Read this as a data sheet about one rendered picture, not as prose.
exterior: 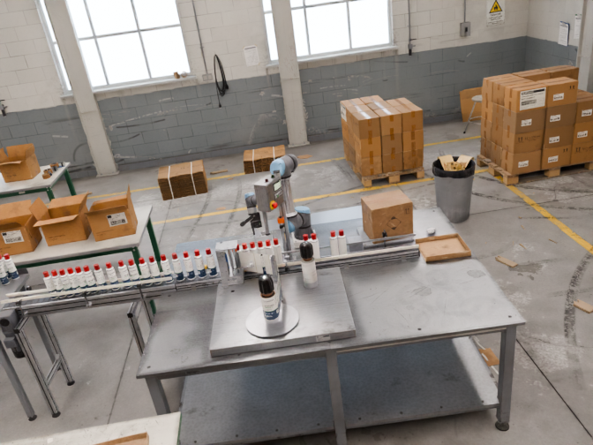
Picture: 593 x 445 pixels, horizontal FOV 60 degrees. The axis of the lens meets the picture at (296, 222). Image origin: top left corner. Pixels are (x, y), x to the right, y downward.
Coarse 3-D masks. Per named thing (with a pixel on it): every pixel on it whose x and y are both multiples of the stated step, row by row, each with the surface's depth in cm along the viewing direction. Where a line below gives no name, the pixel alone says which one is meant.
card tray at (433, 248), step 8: (416, 240) 363; (424, 240) 363; (432, 240) 363; (440, 240) 362; (448, 240) 361; (456, 240) 360; (424, 248) 356; (432, 248) 354; (440, 248) 353; (448, 248) 352; (456, 248) 350; (464, 248) 349; (424, 256) 346; (432, 256) 339; (440, 256) 339; (448, 256) 340; (456, 256) 340; (464, 256) 341
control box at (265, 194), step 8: (256, 184) 327; (264, 184) 326; (272, 184) 328; (256, 192) 330; (264, 192) 326; (272, 192) 330; (264, 200) 329; (272, 200) 331; (280, 200) 339; (264, 208) 332; (272, 208) 332
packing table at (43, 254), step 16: (144, 208) 498; (144, 224) 464; (112, 240) 443; (128, 240) 439; (16, 256) 439; (32, 256) 435; (48, 256) 431; (64, 256) 430; (80, 256) 437; (96, 256) 439; (160, 256) 519; (160, 272) 527
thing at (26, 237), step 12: (12, 204) 457; (24, 204) 458; (0, 216) 454; (12, 216) 455; (24, 216) 456; (0, 228) 426; (12, 228) 431; (24, 228) 433; (36, 228) 454; (0, 240) 435; (12, 240) 436; (24, 240) 438; (36, 240) 453; (0, 252) 439; (12, 252) 440; (24, 252) 442
